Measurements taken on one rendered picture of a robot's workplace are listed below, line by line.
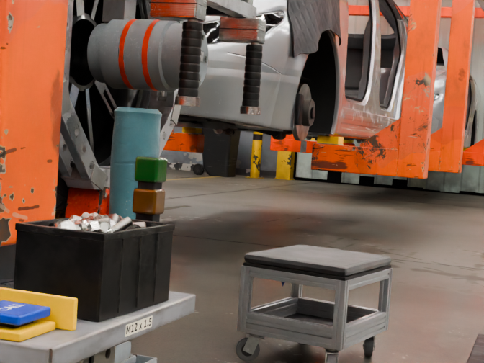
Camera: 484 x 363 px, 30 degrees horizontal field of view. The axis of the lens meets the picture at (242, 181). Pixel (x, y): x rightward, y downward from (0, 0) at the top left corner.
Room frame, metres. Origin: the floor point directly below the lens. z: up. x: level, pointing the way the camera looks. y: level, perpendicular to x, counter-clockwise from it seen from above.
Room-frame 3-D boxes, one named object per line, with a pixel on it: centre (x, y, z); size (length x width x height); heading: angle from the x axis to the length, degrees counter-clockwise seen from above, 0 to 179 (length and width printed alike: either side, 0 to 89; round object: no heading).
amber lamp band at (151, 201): (1.42, 0.14, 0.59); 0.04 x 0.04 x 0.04; 71
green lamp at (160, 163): (1.42, 0.14, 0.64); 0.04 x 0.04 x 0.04; 71
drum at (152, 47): (1.81, 0.20, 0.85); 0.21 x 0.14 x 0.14; 71
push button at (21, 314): (1.07, 0.27, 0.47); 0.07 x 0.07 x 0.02; 71
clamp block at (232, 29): (1.93, 0.02, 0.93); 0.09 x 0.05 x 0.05; 71
